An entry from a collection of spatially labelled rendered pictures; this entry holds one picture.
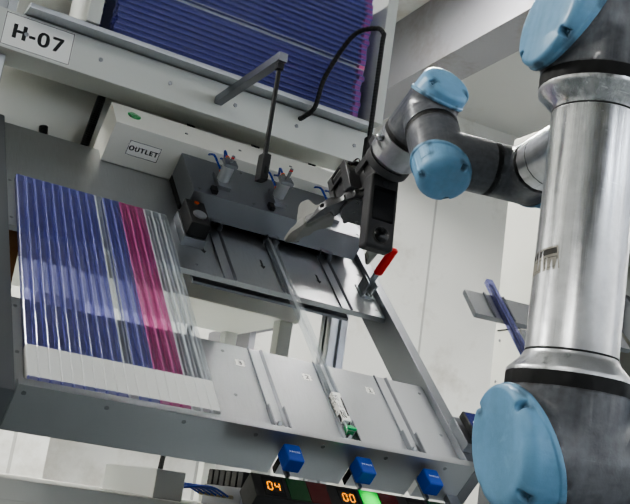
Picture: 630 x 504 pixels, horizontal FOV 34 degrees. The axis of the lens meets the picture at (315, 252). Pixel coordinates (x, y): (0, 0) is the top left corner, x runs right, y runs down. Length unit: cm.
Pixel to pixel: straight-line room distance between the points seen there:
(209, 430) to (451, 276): 473
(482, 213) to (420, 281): 63
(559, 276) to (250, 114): 110
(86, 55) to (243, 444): 82
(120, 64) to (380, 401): 77
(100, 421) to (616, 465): 62
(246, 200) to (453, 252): 429
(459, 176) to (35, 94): 93
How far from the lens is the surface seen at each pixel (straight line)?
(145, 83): 188
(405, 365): 170
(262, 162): 163
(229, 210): 176
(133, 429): 128
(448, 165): 133
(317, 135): 201
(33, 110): 198
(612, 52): 100
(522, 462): 90
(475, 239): 611
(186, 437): 131
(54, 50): 185
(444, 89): 141
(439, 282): 592
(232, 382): 141
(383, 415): 152
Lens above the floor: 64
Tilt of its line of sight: 14 degrees up
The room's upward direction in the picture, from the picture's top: 8 degrees clockwise
